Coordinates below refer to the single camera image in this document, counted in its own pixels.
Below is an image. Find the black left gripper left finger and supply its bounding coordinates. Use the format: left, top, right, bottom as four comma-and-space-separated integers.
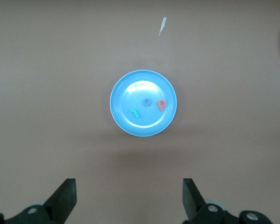
0, 178, 77, 224

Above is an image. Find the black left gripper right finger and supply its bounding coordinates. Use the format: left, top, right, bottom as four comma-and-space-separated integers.
182, 178, 272, 224

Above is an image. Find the red letter p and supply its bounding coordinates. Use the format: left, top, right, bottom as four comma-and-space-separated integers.
156, 99, 168, 112

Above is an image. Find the blue plate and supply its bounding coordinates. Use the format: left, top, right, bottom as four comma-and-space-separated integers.
109, 69, 178, 138

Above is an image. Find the brown table cover sheet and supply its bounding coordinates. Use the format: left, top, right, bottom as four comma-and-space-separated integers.
0, 0, 280, 224

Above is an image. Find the white tape scrap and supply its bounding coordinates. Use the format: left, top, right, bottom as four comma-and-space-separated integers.
158, 16, 167, 36

